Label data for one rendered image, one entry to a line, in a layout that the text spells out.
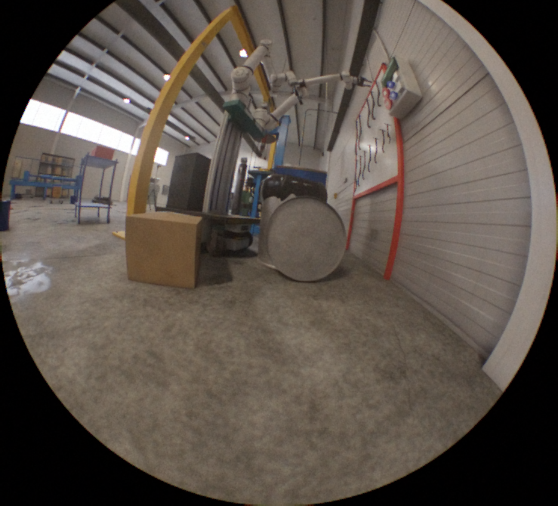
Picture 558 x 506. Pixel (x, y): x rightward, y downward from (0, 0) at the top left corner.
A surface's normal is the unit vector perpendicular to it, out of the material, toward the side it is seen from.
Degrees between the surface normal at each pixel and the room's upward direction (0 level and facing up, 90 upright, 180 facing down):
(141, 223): 90
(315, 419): 0
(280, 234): 77
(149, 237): 90
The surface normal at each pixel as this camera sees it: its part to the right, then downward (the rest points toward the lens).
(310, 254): 0.14, -0.15
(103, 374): 0.15, -0.99
